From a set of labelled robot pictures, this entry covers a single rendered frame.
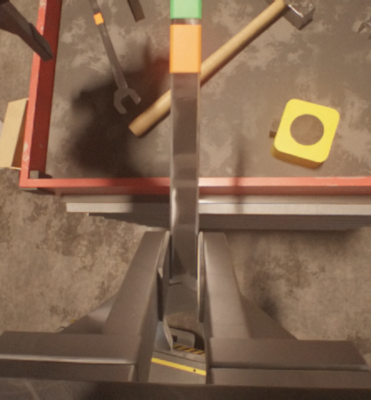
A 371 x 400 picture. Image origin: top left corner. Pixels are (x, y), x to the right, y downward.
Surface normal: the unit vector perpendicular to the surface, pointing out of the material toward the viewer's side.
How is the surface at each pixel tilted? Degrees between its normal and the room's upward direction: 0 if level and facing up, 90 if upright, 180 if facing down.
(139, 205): 14
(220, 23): 0
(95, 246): 0
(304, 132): 0
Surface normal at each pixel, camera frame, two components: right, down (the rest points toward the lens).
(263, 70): -0.14, -0.14
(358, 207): -0.14, 0.11
